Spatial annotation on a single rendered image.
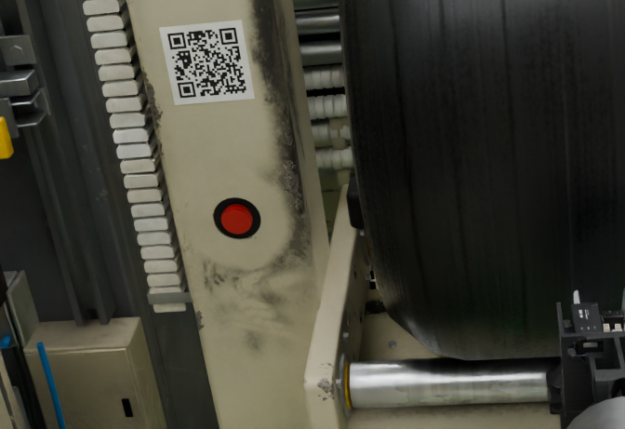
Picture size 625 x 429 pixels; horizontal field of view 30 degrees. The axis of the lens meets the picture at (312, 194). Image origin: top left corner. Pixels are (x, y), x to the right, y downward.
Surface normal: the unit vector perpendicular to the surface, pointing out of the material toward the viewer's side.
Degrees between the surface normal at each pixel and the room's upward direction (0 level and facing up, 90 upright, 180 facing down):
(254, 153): 90
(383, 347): 0
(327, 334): 0
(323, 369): 0
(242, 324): 90
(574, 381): 82
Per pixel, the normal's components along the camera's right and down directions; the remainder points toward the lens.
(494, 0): -0.16, 0.01
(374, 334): -0.14, -0.88
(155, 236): -0.11, 0.47
